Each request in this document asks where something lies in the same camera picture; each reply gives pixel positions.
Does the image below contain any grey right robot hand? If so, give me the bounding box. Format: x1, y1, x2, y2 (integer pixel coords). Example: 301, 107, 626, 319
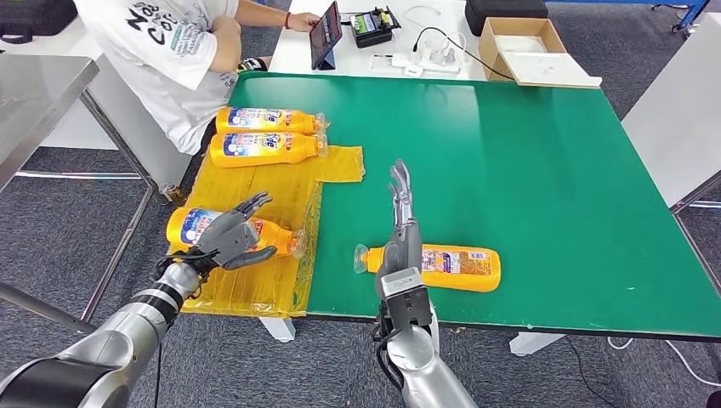
374, 159, 424, 305

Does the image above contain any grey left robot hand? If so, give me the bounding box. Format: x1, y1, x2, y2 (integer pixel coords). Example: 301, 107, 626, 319
196, 191, 279, 271

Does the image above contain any person's left hand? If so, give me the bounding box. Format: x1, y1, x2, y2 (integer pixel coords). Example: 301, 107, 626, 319
287, 11, 321, 32

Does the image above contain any orange detergent bottle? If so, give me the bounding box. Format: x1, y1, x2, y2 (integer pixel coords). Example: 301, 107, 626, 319
353, 243, 502, 293
166, 207, 308, 259
209, 132, 329, 169
215, 106, 328, 135

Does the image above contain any black tablet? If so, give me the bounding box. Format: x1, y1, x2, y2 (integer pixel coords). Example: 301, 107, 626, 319
309, 1, 343, 71

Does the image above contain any yellow taped sheet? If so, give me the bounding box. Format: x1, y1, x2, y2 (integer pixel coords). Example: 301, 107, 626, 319
168, 144, 366, 320

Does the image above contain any black label printer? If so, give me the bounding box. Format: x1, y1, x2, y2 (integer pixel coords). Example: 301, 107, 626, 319
349, 5, 402, 49

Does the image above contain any white table foot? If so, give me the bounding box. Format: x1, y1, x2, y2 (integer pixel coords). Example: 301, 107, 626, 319
258, 316, 297, 343
508, 331, 567, 357

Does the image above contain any white power strip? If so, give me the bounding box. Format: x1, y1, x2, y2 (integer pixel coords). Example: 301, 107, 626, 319
391, 50, 462, 76

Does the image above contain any person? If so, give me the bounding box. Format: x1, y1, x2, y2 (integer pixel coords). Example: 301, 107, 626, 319
73, 0, 321, 156

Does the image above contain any white desk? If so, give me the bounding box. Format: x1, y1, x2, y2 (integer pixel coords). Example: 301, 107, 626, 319
0, 0, 193, 190

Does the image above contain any black case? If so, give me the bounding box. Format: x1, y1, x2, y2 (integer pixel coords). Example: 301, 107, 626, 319
464, 0, 549, 37

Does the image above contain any cardboard box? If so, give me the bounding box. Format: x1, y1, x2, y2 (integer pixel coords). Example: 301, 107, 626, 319
479, 16, 603, 89

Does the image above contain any white foam insert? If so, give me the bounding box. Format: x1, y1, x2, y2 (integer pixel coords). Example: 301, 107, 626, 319
494, 34, 550, 54

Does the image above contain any steel table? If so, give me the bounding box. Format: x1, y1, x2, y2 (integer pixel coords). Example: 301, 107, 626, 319
0, 53, 156, 336

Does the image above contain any black bag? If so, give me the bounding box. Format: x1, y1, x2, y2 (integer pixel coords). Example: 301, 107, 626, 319
0, 0, 79, 44

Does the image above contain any white side table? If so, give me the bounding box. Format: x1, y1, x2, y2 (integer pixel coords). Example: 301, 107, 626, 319
620, 12, 721, 215

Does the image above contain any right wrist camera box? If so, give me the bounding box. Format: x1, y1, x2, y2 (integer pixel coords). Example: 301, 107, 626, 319
380, 267, 434, 329

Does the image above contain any white cable loop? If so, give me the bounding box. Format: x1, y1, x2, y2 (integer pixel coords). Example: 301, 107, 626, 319
402, 4, 443, 25

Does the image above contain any black floor cable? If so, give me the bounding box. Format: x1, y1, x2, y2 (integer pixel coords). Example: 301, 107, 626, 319
565, 337, 638, 408

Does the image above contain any white floor cable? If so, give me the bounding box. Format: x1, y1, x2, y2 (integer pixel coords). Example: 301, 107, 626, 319
605, 337, 721, 388

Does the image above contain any blue metal frame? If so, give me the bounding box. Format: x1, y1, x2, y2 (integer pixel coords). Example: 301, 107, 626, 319
546, 0, 711, 34

